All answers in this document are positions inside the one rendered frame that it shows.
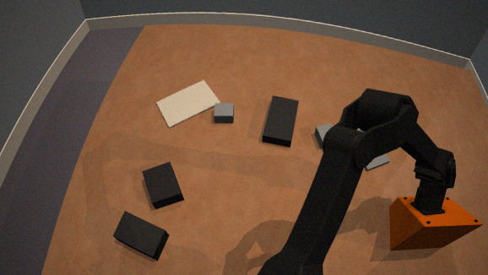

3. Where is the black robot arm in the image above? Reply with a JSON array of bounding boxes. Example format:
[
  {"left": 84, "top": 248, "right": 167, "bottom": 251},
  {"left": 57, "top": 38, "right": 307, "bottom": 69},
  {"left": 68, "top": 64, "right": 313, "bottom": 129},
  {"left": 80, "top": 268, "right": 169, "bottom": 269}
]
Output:
[{"left": 258, "top": 89, "right": 456, "bottom": 275}]

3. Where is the beige flat rectangular panel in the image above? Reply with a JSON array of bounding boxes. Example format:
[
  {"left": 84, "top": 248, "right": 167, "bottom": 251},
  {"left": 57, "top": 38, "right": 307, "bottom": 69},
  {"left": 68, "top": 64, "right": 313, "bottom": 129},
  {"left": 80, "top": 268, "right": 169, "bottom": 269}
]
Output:
[{"left": 156, "top": 81, "right": 220, "bottom": 128}]

